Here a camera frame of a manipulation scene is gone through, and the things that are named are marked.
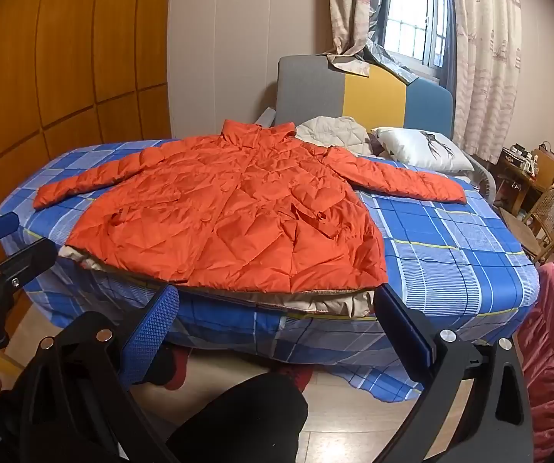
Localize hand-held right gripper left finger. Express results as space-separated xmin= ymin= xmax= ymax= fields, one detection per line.
xmin=17 ymin=284 xmax=181 ymax=463

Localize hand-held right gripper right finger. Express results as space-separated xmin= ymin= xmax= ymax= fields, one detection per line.
xmin=373 ymin=282 xmax=535 ymax=463

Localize orange quilted jacket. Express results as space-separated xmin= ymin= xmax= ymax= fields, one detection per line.
xmin=32 ymin=120 xmax=467 ymax=316

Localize red slipper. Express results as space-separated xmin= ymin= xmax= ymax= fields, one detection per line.
xmin=277 ymin=364 xmax=313 ymax=391
xmin=161 ymin=346 xmax=189 ymax=391

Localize blue plaid bed sheet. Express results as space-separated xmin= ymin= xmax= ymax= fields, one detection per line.
xmin=0 ymin=140 xmax=542 ymax=403

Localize cluttered wooden desk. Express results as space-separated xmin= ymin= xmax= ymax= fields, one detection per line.
xmin=496 ymin=142 xmax=554 ymax=213

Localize white deer print pillow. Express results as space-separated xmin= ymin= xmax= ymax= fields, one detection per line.
xmin=370 ymin=127 xmax=475 ymax=174

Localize wooden wardrobe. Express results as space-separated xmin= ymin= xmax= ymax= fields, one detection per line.
xmin=0 ymin=0 xmax=172 ymax=319

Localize cream quilted cushion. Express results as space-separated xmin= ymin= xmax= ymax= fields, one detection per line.
xmin=296 ymin=116 xmax=374 ymax=156

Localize grey yellow blue sofa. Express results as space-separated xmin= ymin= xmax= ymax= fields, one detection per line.
xmin=255 ymin=55 xmax=499 ymax=203

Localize long patterned beige curtain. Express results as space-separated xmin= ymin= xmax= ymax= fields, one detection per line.
xmin=450 ymin=0 xmax=523 ymax=165

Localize window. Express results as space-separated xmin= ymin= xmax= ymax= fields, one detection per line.
xmin=383 ymin=0 xmax=451 ymax=78

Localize short patterned beige curtain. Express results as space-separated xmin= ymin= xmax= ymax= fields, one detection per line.
xmin=327 ymin=0 xmax=371 ymax=78

